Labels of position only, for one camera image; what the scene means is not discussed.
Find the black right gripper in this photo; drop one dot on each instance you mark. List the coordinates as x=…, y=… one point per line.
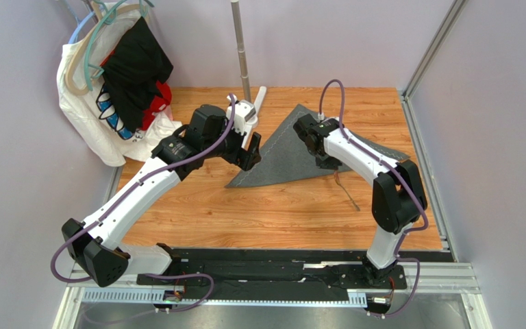
x=329, y=162

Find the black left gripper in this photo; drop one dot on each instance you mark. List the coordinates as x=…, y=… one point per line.
x=252, y=156

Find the iridescent metal spoon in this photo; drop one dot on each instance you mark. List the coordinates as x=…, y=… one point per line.
x=339, y=183

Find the grey cloth napkin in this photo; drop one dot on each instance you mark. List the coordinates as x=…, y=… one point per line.
x=285, y=158

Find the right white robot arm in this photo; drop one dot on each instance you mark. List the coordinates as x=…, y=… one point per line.
x=398, y=196

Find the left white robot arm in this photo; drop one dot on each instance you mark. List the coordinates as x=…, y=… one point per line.
x=96, y=243

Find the white stand base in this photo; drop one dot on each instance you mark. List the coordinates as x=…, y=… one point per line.
x=258, y=104

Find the red garment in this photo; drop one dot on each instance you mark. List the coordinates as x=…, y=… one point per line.
x=156, y=107

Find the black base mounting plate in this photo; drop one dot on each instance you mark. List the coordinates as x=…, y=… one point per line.
x=278, y=275

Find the black garment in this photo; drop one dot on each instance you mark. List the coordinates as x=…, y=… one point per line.
x=135, y=77

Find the silver metal stand pole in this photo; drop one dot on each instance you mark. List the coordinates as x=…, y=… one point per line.
x=244, y=74

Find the white T-shirt with print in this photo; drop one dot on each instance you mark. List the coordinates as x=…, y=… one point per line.
x=128, y=112

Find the beige clothes hanger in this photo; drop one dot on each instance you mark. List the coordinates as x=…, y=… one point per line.
x=82, y=55

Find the teal clothes hanger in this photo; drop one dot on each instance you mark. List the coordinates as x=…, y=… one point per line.
x=112, y=25

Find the blue clothes hanger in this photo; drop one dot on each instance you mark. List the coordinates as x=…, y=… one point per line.
x=80, y=25

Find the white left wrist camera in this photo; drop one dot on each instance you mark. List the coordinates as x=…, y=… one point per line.
x=244, y=116

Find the aluminium corner post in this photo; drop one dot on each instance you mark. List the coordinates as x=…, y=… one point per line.
x=440, y=36

